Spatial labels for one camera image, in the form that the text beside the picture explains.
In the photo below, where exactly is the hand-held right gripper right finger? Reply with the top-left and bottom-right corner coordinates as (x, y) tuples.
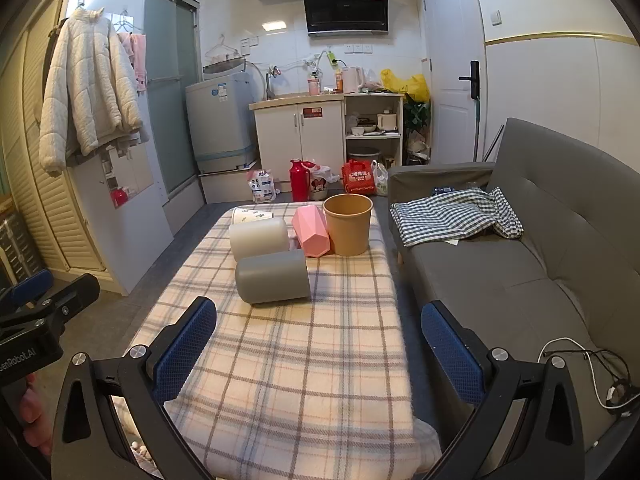
(419, 300), (587, 480)

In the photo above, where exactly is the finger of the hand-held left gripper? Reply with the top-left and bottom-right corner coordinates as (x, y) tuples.
(0, 273), (101, 344)
(0, 268), (54, 313)

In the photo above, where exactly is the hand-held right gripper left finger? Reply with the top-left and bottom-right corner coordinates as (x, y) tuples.
(51, 296), (218, 480)

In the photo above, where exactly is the grey plastic cup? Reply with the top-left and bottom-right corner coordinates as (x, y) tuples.
(235, 248), (311, 306)

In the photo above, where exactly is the white translucent plastic cup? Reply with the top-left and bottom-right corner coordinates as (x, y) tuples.
(228, 217), (291, 261)

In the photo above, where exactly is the white printed paper cup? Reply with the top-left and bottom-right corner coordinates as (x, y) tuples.
(230, 206), (277, 226)

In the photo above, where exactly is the brown paper cup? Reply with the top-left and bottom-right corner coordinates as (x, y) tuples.
(322, 193), (374, 257)

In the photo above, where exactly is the pink faceted cup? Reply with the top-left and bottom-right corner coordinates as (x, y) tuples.
(291, 203), (332, 259)

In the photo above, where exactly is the person's left hand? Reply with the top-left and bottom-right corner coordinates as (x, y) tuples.
(19, 374), (54, 456)

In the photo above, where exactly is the dark plastic crate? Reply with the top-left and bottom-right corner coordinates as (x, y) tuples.
(0, 209), (36, 281)

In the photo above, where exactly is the white leaning board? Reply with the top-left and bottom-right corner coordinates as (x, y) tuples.
(69, 142), (176, 296)

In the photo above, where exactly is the grey sofa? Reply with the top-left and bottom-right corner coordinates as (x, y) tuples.
(387, 117), (640, 480)

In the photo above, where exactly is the plaid blanket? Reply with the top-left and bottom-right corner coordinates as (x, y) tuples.
(112, 202), (444, 480)

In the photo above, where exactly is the cream louvered wardrobe door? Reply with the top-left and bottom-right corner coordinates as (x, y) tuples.
(0, 0), (109, 272)

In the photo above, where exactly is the green checked cloth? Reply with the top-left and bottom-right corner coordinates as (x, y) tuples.
(389, 187), (525, 249)

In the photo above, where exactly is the white washing machine platform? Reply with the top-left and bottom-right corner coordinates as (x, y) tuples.
(198, 162), (266, 205)

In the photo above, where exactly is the white printed packet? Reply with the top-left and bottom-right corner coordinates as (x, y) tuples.
(245, 168), (281, 205)

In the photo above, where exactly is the white plastic bag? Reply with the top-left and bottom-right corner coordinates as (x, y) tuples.
(372, 160), (390, 197)

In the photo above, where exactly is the red shopping bag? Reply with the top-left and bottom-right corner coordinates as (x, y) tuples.
(341, 158), (377, 196)

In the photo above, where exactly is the red thermos bottle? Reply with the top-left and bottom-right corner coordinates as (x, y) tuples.
(289, 158), (310, 203)

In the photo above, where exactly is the white puffer jacket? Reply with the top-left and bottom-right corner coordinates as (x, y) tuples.
(38, 7), (145, 176)

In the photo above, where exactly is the frosted glass sliding door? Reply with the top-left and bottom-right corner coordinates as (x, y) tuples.
(143, 0), (201, 206)

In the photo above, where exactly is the pink cartoon plastic bag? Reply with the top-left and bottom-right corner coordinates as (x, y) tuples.
(305, 161), (341, 202)

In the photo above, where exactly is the grey basin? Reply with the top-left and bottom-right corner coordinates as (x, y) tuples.
(347, 145), (382, 164)

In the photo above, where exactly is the grey washing machine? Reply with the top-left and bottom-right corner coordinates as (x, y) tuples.
(184, 70), (261, 174)

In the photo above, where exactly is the white kitchen cabinet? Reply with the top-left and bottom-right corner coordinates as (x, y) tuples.
(248, 92), (405, 194)

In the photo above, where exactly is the green plant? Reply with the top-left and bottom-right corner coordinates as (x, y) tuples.
(402, 92), (432, 134)

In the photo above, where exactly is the yellow plastic bag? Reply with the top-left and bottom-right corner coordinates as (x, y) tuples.
(380, 68), (431, 104)

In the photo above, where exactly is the white electric kettle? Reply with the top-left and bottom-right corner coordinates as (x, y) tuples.
(341, 65), (365, 95)

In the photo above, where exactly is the white door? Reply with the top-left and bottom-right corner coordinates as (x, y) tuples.
(420, 0), (489, 166)

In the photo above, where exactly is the black range hood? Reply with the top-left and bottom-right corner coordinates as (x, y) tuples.
(295, 0), (391, 37)

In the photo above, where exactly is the white cable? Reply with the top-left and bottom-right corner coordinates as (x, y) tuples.
(537, 337), (614, 411)

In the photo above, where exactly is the black cable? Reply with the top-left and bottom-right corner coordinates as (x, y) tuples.
(549, 347), (640, 417)

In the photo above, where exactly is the black door handle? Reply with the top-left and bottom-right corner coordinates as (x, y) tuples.
(458, 59), (481, 101)

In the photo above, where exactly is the wire clothes hanger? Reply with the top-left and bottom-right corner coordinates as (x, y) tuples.
(204, 34), (241, 61)

